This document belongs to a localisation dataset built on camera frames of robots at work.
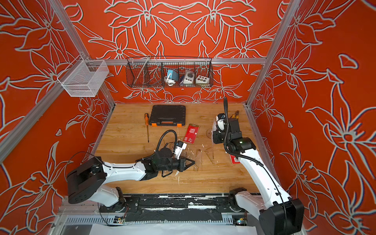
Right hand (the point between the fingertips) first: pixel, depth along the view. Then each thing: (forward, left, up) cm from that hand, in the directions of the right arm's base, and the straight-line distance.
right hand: (212, 131), depth 78 cm
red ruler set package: (-8, -14, -20) cm, 25 cm away
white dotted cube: (+35, +6, +9) cm, 37 cm away
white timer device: (+32, +13, +12) cm, 37 cm away
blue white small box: (+33, +23, +14) cm, 42 cm away
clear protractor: (+12, -1, -20) cm, 23 cm away
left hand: (-16, +9, -7) cm, 20 cm away
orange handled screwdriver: (+21, +45, -18) cm, 53 cm away
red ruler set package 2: (+11, +12, -20) cm, 26 cm away
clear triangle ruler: (-5, -1, -20) cm, 21 cm away
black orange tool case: (+25, +29, -16) cm, 42 cm away
